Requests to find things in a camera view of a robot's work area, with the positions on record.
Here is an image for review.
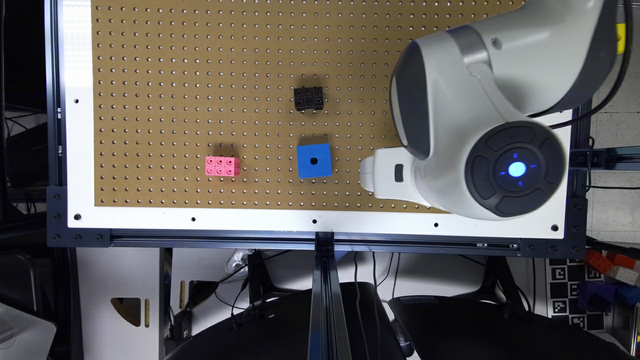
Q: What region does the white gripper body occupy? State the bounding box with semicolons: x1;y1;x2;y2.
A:
359;147;431;207

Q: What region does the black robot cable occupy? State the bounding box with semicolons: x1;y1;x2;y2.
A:
527;0;635;132

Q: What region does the left black office chair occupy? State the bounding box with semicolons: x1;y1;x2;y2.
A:
167;282;404;360

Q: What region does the pink interlocking block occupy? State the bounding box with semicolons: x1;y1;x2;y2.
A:
205;156;240;177

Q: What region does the right black office chair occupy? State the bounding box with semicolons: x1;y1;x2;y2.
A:
389;296;632;360

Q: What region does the black interlocking block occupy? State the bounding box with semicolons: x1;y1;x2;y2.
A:
293;87;324;112

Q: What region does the brown perforated pegboard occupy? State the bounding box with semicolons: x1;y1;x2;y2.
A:
90;0;518;212

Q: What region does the black white fiducial marker sheet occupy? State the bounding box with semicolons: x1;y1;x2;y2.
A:
545;259;606;332

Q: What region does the black aluminium frame rail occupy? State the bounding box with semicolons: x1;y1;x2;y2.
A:
47;186;587;359

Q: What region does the black office chair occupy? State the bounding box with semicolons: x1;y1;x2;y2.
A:
389;296;632;360
167;282;404;360

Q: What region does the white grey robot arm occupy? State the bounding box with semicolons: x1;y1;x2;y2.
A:
360;0;618;220

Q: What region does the pile of coloured blocks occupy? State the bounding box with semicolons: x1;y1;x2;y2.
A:
578;249;639;313

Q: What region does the blue cube block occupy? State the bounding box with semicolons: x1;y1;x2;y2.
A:
296;143;333;179

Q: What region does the white table frame plate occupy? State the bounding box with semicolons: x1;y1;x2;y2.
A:
59;0;565;224

